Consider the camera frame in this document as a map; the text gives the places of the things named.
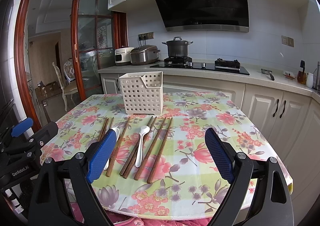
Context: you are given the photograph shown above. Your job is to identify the white ceramic spoon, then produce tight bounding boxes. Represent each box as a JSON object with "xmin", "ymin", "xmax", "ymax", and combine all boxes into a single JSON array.
[
  {"xmin": 103, "ymin": 127, "xmax": 120, "ymax": 171},
  {"xmin": 135, "ymin": 126, "xmax": 150, "ymax": 168}
]

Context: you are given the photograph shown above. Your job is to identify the white dining chair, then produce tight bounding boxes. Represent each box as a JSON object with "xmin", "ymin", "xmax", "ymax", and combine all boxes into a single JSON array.
[{"xmin": 52, "ymin": 62, "xmax": 78, "ymax": 112}]

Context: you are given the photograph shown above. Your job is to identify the floral tablecloth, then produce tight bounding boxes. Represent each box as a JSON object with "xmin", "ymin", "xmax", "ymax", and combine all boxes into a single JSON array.
[{"xmin": 42, "ymin": 92, "xmax": 277, "ymax": 221}]

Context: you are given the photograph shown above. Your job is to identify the white lower cabinets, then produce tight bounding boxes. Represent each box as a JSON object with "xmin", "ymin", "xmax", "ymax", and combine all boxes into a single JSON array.
[{"xmin": 100, "ymin": 66, "xmax": 319, "ymax": 222}]

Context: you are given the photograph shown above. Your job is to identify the red wooden sliding door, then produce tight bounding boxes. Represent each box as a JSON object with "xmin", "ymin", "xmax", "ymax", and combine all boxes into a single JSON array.
[{"xmin": 14, "ymin": 0, "xmax": 129, "ymax": 132}]

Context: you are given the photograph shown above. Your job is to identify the white rice cooker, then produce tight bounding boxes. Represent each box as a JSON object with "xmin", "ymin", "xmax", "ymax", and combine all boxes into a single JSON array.
[{"xmin": 114, "ymin": 47, "xmax": 134, "ymax": 66}]

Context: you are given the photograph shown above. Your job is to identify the white perforated utensil basket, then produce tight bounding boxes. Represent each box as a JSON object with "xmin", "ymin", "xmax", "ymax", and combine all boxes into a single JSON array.
[{"xmin": 119, "ymin": 71, "xmax": 163, "ymax": 115}]

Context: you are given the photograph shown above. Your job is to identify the white small bottle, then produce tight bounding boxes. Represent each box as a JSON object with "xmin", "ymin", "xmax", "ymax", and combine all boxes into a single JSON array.
[{"xmin": 306, "ymin": 73, "xmax": 313, "ymax": 88}]

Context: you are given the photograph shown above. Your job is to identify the black gas stove top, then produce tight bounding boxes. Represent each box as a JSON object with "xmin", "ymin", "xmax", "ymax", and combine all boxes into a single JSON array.
[{"xmin": 150, "ymin": 57, "xmax": 249, "ymax": 76}]

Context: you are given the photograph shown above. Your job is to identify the silver rice cooker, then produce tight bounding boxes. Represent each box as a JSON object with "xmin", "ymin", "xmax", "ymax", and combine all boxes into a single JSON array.
[{"xmin": 130, "ymin": 45, "xmax": 160, "ymax": 65}]

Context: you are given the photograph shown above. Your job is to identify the black cooking pot with lid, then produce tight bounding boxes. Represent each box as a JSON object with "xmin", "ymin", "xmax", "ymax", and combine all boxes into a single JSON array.
[{"xmin": 162, "ymin": 37, "xmax": 193, "ymax": 57}]

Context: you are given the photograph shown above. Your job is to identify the black range hood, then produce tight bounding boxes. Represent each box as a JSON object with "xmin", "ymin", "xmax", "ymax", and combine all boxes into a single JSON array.
[{"xmin": 155, "ymin": 0, "xmax": 249, "ymax": 33}]

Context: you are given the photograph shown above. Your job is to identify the wall power outlet left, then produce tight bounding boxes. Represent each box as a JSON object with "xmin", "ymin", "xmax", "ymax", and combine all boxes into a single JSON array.
[{"xmin": 138, "ymin": 32, "xmax": 154, "ymax": 41}]

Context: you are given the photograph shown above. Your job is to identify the wall power outlet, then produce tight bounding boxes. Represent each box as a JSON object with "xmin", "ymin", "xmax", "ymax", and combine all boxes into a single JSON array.
[
  {"xmin": 138, "ymin": 32, "xmax": 154, "ymax": 41},
  {"xmin": 281, "ymin": 35, "xmax": 294, "ymax": 47}
]

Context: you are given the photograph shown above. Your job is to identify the wall power outlet right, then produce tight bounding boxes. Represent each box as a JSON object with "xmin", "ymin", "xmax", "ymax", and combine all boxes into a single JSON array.
[{"xmin": 281, "ymin": 35, "xmax": 294, "ymax": 47}]

